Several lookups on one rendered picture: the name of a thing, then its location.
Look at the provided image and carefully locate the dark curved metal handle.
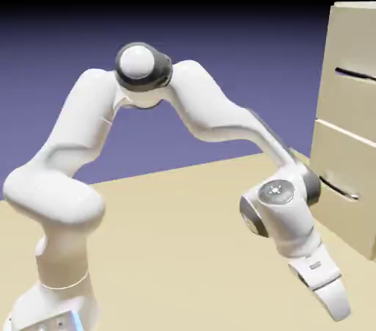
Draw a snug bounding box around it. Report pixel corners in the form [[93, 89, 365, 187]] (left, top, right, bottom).
[[319, 175, 360, 201], [334, 67, 376, 81]]

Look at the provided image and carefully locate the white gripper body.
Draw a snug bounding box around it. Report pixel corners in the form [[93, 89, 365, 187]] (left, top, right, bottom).
[[286, 243, 344, 294]]

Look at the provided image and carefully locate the light wood cabinet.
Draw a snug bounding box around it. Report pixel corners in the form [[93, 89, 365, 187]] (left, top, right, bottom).
[[309, 1, 376, 262]]

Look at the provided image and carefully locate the light wood drawer front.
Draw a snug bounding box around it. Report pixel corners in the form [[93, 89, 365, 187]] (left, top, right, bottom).
[[316, 4, 376, 143], [309, 119, 376, 262]]

